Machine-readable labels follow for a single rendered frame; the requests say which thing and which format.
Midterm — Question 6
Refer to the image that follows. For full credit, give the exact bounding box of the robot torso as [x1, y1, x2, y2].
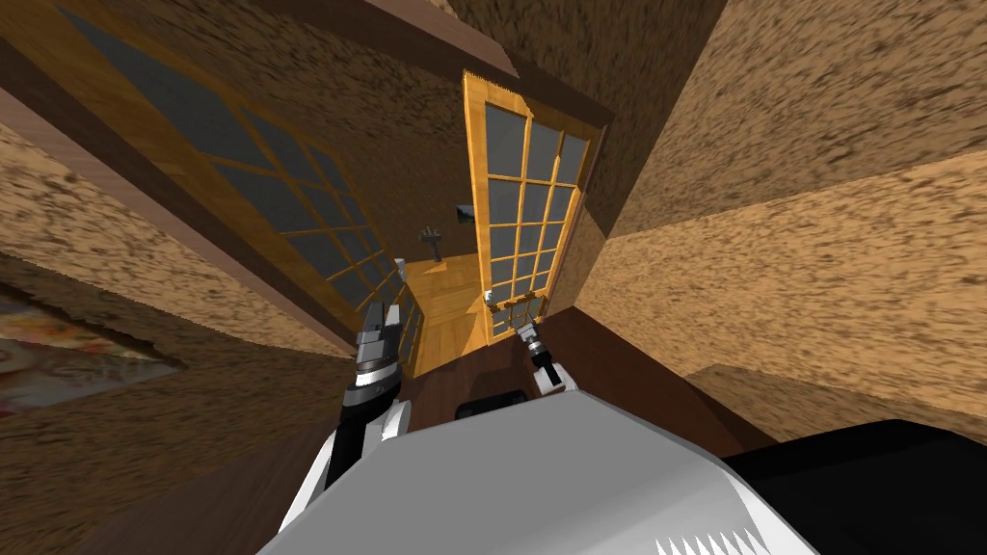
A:
[256, 388, 820, 555]

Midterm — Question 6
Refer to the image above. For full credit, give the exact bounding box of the large wooden glass-pane door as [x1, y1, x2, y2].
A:
[0, 0, 424, 378]

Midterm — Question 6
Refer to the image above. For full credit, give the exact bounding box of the colourful wall picture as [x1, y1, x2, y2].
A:
[0, 291, 185, 419]

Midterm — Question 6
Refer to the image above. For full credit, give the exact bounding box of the narrow wooden glass-pane door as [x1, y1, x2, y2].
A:
[462, 69, 607, 346]

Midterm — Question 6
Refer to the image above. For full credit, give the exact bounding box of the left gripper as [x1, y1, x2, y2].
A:
[355, 301, 403, 371]

